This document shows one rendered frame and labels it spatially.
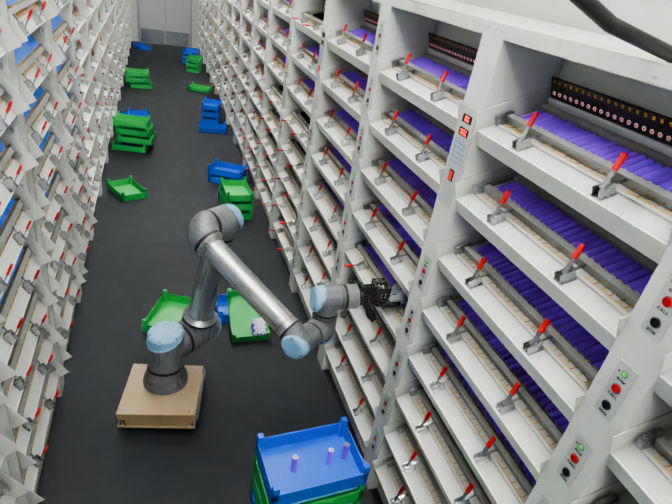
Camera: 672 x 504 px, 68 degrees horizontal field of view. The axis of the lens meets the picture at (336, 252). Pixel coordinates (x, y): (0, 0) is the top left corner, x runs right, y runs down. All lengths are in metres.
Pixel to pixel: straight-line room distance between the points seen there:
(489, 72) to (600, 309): 0.64
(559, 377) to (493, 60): 0.77
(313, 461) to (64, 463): 1.07
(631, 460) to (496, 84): 0.89
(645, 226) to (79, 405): 2.24
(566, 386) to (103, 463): 1.76
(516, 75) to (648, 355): 0.75
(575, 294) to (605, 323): 0.09
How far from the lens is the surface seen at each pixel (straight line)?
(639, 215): 1.05
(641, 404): 1.06
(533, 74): 1.44
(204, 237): 1.83
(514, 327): 1.31
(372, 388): 2.15
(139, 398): 2.34
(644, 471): 1.13
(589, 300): 1.13
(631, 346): 1.05
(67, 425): 2.48
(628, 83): 1.34
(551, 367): 1.24
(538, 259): 1.22
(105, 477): 2.29
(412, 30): 2.02
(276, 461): 1.68
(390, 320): 1.88
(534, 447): 1.33
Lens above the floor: 1.82
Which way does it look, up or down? 29 degrees down
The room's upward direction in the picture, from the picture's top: 10 degrees clockwise
